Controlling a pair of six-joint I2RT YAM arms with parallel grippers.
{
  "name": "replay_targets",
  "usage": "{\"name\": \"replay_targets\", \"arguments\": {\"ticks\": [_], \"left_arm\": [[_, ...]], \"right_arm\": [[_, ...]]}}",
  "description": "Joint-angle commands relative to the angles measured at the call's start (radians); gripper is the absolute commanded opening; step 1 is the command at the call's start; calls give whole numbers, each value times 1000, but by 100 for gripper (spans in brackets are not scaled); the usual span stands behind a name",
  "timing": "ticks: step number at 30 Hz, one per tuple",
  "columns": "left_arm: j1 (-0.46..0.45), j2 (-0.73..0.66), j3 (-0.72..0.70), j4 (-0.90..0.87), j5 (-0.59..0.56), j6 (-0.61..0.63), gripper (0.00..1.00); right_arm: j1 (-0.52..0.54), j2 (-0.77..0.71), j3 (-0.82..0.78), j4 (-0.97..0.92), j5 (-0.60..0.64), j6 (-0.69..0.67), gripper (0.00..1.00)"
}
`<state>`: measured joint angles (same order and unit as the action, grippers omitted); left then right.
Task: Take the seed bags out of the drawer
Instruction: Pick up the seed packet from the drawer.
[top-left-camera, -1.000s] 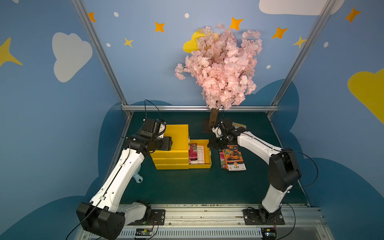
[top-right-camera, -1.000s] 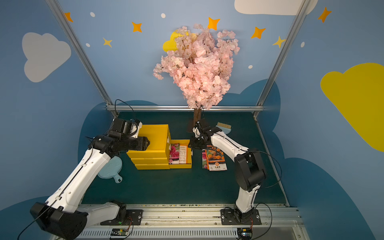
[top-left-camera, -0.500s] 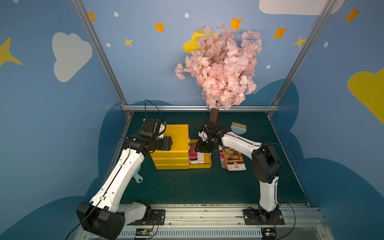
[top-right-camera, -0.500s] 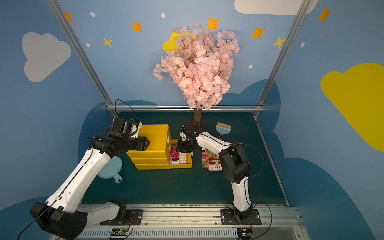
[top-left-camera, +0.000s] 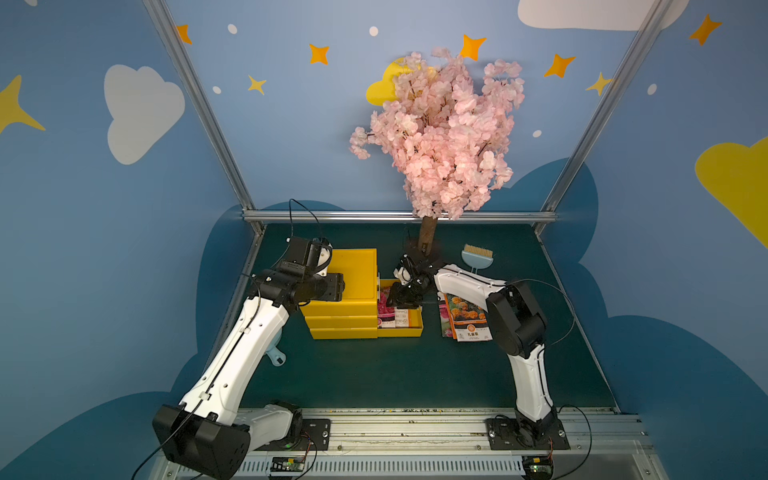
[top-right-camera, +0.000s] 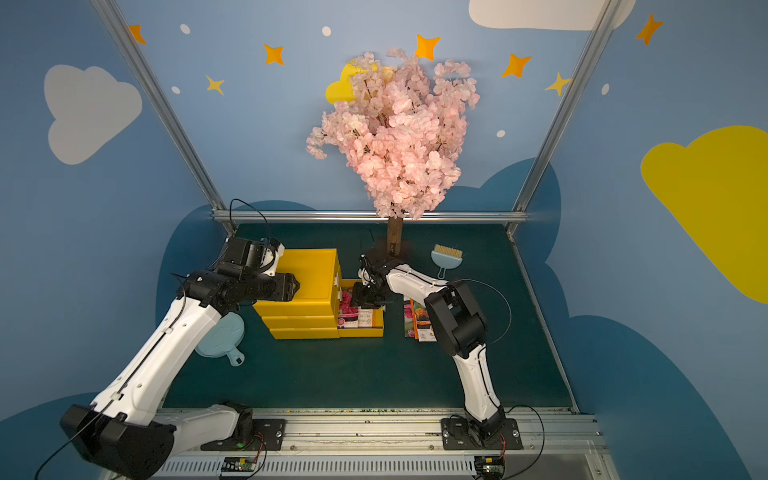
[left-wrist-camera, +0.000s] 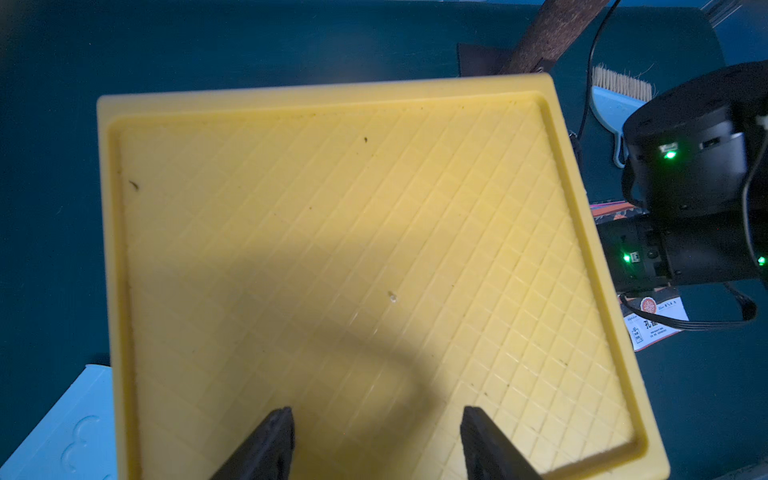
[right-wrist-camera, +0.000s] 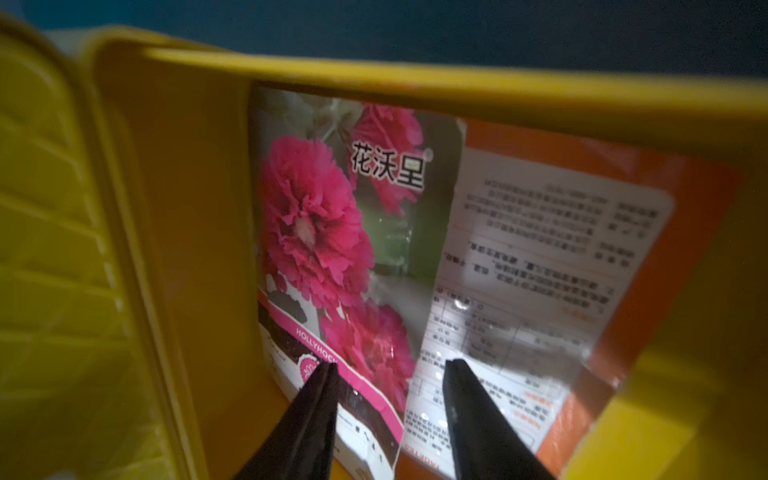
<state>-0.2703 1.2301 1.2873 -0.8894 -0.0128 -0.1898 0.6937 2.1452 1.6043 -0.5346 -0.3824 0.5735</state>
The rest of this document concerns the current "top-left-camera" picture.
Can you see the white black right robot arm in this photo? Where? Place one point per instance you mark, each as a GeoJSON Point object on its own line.
{"type": "Point", "coordinates": [514, 316]}

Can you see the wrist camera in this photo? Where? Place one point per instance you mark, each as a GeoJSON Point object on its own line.
{"type": "Point", "coordinates": [414, 271]}
{"type": "Point", "coordinates": [306, 258]}

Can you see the green circuit board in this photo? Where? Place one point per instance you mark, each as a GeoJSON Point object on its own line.
{"type": "Point", "coordinates": [537, 468]}
{"type": "Point", "coordinates": [287, 466]}

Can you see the yellow plastic drawer cabinet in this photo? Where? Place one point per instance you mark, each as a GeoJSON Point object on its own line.
{"type": "Point", "coordinates": [355, 316]}

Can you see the light blue hand brush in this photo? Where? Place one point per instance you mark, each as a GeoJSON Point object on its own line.
{"type": "Point", "coordinates": [477, 258]}

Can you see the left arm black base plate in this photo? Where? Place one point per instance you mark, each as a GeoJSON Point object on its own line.
{"type": "Point", "coordinates": [313, 433]}

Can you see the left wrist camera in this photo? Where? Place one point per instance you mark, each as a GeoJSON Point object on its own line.
{"type": "Point", "coordinates": [306, 258]}

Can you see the right aluminium frame post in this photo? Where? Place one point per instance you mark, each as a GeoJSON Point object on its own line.
{"type": "Point", "coordinates": [635, 55]}

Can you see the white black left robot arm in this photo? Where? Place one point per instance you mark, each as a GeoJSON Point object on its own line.
{"type": "Point", "coordinates": [202, 432]}

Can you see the left green circuit board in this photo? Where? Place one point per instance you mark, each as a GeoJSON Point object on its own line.
{"type": "Point", "coordinates": [287, 466]}

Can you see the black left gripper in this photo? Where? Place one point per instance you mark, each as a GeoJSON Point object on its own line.
{"type": "Point", "coordinates": [330, 287]}

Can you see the front aluminium mounting rail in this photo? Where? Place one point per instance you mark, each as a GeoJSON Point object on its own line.
{"type": "Point", "coordinates": [451, 443]}

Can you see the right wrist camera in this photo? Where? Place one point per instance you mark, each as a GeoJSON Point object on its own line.
{"type": "Point", "coordinates": [414, 271]}

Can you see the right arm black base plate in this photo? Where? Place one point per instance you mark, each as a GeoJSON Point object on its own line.
{"type": "Point", "coordinates": [505, 433]}

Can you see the pink flower seed bag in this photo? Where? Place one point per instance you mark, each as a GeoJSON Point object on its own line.
{"type": "Point", "coordinates": [445, 320]}
{"type": "Point", "coordinates": [390, 317]}

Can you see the left aluminium frame post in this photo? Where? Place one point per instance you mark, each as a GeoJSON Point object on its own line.
{"type": "Point", "coordinates": [166, 28]}

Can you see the right green circuit board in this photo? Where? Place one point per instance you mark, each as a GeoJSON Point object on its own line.
{"type": "Point", "coordinates": [537, 468]}

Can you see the light blue dustpan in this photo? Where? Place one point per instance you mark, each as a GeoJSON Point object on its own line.
{"type": "Point", "coordinates": [276, 356]}

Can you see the dark metal tree base plate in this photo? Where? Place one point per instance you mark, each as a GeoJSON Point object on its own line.
{"type": "Point", "coordinates": [424, 254]}

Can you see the pink blossom artificial tree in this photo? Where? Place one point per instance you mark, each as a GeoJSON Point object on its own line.
{"type": "Point", "coordinates": [446, 136]}

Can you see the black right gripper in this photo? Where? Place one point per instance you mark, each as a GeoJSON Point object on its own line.
{"type": "Point", "coordinates": [410, 288]}

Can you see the horizontal aluminium frame rail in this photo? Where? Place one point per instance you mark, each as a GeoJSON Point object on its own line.
{"type": "Point", "coordinates": [283, 216]}

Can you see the aluminium frame post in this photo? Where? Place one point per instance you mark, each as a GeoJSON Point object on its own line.
{"type": "Point", "coordinates": [635, 55]}
{"type": "Point", "coordinates": [166, 28]}

